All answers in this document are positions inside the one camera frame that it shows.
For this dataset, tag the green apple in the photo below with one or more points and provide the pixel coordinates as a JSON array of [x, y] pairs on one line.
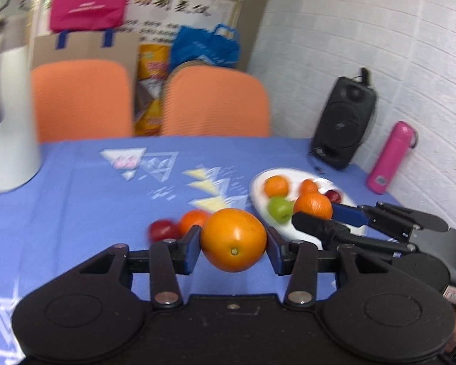
[[279, 209]]

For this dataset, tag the black speaker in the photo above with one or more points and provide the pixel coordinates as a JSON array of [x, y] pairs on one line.
[[342, 121]]

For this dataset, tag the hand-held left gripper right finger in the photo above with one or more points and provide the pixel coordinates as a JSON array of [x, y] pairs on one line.
[[273, 253]]

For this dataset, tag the pink bottle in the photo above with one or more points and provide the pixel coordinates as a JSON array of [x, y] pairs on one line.
[[389, 156]]

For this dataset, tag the white plate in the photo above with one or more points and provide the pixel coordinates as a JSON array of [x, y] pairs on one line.
[[258, 197]]

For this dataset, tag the magenta fabric bag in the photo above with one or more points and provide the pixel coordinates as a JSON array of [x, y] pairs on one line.
[[87, 7]]

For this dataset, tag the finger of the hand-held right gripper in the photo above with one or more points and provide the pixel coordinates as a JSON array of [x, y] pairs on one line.
[[315, 226], [349, 215]]

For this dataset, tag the yellow packet bag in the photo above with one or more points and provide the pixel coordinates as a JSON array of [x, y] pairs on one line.
[[154, 64]]

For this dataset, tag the blue printed tablecloth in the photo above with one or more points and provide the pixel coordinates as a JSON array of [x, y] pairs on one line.
[[79, 197]]

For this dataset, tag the red apple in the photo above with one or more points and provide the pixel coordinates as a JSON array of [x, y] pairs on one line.
[[333, 196], [161, 230]]

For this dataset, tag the white thermos jug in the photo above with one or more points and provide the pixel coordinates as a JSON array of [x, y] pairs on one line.
[[11, 121]]

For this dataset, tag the orange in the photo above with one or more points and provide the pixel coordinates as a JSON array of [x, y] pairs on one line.
[[190, 220], [233, 235], [276, 186], [312, 205], [307, 187]]

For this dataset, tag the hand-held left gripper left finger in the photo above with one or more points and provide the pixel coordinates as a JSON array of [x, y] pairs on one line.
[[193, 251]]

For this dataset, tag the orange chair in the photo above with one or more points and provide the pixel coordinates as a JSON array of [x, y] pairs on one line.
[[212, 102], [79, 99]]

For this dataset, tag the blue shopping bag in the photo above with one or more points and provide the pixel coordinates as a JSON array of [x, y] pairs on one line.
[[201, 49]]

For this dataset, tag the wall poster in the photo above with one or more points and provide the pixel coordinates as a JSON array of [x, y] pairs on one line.
[[167, 11]]

